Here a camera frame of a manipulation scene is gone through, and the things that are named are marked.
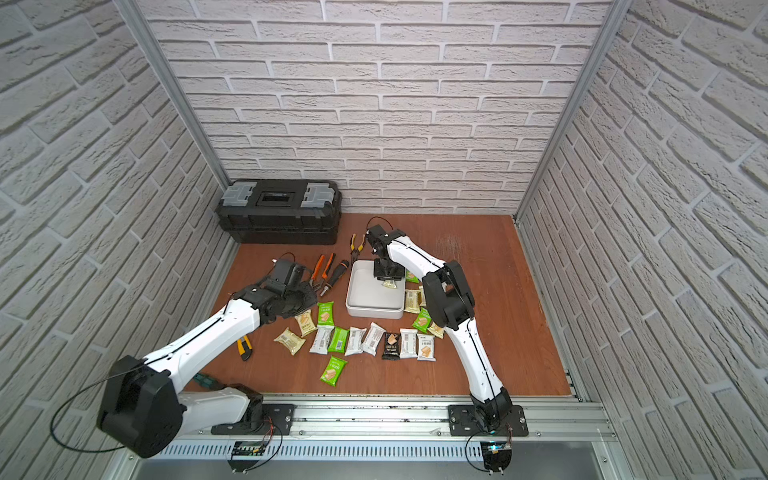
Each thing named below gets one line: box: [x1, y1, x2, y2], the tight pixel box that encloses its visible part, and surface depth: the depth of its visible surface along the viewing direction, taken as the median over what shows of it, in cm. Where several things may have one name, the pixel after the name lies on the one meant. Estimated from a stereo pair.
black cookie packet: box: [382, 332, 401, 361], surface depth 87 cm
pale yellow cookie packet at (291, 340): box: [273, 327, 307, 356], surface depth 88 cm
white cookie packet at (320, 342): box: [309, 325, 335, 355], surface depth 87 cm
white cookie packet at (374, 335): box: [362, 322, 386, 357], surface depth 89 cm
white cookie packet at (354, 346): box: [344, 327, 367, 356], surface depth 87 cm
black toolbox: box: [216, 179, 342, 244], surface depth 102 cm
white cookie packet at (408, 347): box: [399, 328, 418, 359], surface depth 87 cm
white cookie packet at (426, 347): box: [417, 334, 436, 362], surface depth 87 cm
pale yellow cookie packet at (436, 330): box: [427, 321, 444, 339], surface depth 91 cm
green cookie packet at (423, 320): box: [412, 307, 432, 333], surface depth 91 cm
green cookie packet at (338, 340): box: [328, 326, 350, 353], surface depth 87 cm
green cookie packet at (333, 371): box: [319, 355, 349, 387], surface depth 82 cm
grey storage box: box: [345, 260, 407, 320], surface depth 99 cm
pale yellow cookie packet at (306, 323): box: [294, 309, 318, 338], surface depth 91 cm
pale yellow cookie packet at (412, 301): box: [404, 289, 421, 314], surface depth 96 cm
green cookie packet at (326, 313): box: [317, 301, 335, 326], surface depth 93 cm
